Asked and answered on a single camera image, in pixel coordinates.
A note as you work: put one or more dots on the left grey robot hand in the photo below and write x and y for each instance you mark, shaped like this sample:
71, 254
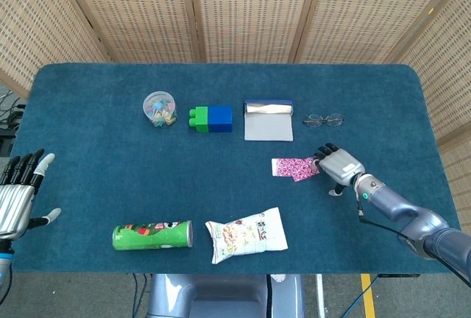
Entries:
14, 207

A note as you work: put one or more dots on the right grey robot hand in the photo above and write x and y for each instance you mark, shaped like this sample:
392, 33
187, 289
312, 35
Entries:
340, 167

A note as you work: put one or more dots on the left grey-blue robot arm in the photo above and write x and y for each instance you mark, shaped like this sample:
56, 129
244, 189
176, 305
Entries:
4, 266

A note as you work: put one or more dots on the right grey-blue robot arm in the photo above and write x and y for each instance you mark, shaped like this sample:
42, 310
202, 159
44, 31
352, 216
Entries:
412, 218

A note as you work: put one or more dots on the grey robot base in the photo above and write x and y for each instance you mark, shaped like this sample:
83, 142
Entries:
221, 296

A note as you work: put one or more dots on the blue felt table cover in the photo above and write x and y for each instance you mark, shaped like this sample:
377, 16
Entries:
110, 167

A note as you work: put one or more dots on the white snack bag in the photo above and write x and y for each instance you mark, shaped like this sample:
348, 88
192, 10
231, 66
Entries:
246, 237

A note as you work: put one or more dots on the blue building block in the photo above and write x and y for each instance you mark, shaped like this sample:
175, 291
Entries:
221, 119

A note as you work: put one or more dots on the white table leg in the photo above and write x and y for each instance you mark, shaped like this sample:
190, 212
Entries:
320, 296

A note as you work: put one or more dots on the yellow floor tape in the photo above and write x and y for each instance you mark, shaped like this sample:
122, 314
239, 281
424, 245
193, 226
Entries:
368, 296

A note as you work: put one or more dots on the green chips can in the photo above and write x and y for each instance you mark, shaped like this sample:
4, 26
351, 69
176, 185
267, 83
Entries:
147, 237

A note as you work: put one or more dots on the green building block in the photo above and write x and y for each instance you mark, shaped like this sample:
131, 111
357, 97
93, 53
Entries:
201, 120

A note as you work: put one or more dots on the clear jar of binder clips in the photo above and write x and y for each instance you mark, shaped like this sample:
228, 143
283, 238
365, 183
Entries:
159, 110

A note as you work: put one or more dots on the woven wooden folding screen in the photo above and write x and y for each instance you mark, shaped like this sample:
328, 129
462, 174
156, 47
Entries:
250, 12

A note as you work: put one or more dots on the thin metal-frame eyeglasses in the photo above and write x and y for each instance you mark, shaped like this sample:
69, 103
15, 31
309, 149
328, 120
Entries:
314, 120

